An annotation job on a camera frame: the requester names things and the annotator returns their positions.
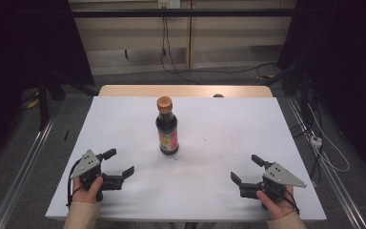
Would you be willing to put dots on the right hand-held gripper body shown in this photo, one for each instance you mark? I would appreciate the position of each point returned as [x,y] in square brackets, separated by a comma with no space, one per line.
[278,178]

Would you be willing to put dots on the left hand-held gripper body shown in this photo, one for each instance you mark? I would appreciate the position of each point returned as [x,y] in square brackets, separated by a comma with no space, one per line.
[90,173]

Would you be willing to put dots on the dark soy sauce bottle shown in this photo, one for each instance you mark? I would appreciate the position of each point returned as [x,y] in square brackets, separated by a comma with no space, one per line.
[167,133]

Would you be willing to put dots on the person's left hand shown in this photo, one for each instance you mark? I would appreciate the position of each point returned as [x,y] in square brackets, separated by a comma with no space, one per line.
[87,193]

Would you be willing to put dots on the person's right hand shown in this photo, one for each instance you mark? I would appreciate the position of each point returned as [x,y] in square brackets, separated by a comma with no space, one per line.
[278,206]

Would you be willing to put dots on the white board table cover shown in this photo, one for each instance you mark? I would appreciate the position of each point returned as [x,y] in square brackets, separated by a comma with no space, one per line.
[203,178]

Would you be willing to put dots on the white power strip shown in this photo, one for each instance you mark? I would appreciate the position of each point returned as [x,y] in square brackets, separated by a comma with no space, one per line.
[315,141]

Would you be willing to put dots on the small dark round knob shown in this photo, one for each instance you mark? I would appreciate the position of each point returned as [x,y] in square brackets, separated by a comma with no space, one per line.
[218,95]

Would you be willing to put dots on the yellow floor tape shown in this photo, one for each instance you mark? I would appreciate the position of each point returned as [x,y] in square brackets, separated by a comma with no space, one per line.
[33,103]
[266,77]

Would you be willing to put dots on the black metal stand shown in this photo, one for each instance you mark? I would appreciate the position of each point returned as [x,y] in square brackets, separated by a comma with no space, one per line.
[43,98]
[303,89]

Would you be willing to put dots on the light wooden table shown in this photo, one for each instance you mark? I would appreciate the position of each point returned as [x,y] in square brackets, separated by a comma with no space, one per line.
[184,90]

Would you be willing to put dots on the black horizontal bar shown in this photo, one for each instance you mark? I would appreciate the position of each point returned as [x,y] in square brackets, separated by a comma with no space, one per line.
[184,12]

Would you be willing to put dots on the aluminium floor rail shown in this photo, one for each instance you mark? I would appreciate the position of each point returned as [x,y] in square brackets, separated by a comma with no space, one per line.
[330,178]
[19,171]

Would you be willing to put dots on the wooden vertical wall strip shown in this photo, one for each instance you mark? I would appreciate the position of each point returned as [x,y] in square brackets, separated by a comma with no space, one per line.
[189,35]

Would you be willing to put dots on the white wall outlet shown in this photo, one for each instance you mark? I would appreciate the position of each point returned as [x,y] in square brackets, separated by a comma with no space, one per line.
[168,3]

